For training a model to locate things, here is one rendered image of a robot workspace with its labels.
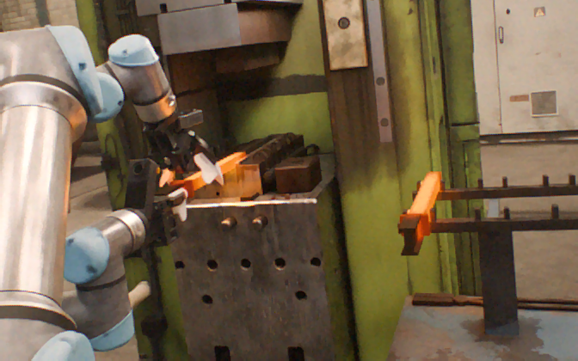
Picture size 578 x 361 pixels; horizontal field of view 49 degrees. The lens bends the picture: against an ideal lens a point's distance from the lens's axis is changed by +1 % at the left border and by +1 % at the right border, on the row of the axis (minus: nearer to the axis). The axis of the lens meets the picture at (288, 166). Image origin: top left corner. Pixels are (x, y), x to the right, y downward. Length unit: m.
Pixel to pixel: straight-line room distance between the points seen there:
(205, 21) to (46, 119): 0.80
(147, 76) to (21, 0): 9.61
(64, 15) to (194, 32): 8.67
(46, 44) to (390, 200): 1.01
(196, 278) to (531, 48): 5.43
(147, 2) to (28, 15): 9.12
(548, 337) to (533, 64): 5.48
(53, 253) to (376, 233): 1.08
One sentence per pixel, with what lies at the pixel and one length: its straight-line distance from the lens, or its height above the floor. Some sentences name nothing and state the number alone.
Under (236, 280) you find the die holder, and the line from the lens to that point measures 1.54.
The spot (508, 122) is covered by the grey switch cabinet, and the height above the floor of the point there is 0.22.
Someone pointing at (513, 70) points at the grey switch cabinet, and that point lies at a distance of 6.68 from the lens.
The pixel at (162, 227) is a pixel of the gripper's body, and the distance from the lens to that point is 1.15.
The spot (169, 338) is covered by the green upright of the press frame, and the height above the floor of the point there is 0.47.
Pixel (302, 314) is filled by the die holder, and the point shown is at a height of 0.64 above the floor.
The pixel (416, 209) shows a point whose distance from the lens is 1.13.
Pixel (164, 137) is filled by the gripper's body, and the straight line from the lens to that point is 1.24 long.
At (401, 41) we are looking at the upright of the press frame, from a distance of 1.54.
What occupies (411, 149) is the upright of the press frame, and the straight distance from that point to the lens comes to 1.57.
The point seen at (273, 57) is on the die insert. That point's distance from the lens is 1.81.
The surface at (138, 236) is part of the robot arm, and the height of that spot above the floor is 0.98.
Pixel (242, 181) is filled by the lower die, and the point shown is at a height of 0.95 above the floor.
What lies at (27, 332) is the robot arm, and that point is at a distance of 0.60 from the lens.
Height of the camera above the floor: 1.26
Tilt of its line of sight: 11 degrees down
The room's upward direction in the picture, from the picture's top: 7 degrees counter-clockwise
